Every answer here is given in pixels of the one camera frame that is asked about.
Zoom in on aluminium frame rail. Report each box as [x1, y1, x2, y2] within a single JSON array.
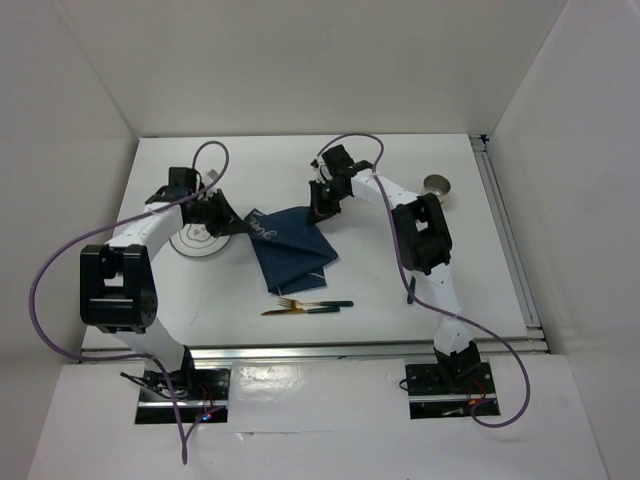
[[469, 135, 545, 340], [82, 337, 549, 362]]

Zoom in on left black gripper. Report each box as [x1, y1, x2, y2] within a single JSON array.
[[188, 188, 249, 238]]

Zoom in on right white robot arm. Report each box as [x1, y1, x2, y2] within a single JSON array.
[[307, 144, 481, 392]]

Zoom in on gold knife green handle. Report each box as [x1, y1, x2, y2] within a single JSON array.
[[260, 306, 341, 316]]

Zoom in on metal cup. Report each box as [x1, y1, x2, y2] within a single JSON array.
[[421, 174, 451, 205]]

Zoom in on aluminium frame rail front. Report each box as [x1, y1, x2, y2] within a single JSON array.
[[82, 337, 549, 362]]

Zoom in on purple cable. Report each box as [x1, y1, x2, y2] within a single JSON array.
[[317, 132, 532, 429], [28, 141, 231, 465]]

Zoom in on gold spoon green handle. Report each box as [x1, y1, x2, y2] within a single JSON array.
[[406, 276, 416, 305]]

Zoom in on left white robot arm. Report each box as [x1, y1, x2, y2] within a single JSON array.
[[80, 167, 249, 399]]

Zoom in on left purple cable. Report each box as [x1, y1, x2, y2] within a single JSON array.
[[28, 141, 231, 465]]

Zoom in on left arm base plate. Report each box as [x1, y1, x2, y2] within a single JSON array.
[[121, 368, 231, 425]]

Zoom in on gold fork green handle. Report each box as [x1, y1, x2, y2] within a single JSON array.
[[278, 297, 354, 309]]

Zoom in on aluminium frame rail right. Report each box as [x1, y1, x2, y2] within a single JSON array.
[[469, 135, 545, 340]]

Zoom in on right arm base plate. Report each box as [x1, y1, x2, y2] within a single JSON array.
[[398, 362, 500, 420]]

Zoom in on white round plate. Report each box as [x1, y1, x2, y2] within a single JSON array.
[[169, 224, 231, 259]]

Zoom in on dark blue cloth placemat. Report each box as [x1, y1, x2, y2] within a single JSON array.
[[245, 206, 338, 296]]

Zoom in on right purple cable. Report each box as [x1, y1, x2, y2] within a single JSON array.
[[317, 132, 532, 429]]

